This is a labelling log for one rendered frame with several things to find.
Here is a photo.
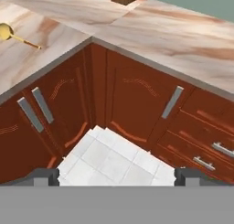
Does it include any gold spoon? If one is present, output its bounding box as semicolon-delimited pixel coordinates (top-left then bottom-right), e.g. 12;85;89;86
0;22;43;50

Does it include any grey bar door handle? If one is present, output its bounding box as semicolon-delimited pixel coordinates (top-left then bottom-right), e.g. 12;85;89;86
161;85;185;120
31;86;55;124
16;96;45;133

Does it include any red-brown cupboard door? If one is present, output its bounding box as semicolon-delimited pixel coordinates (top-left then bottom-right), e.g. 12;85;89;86
23;48;93;157
0;92;60;184
105;49;196;152

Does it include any silver drawer handle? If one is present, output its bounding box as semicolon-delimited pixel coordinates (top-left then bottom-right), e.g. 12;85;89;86
211;142;234;159
192;155;216;172

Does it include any red-brown drawer front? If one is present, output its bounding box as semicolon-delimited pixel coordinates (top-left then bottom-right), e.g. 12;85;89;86
157;109;234;171
180;87;234;134
151;142;234;186

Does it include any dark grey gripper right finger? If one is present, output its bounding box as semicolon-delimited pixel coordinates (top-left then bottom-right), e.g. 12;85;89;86
174;166;228;187

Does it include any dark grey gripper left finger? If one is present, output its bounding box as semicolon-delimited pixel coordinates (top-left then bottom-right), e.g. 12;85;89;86
6;167;60;187

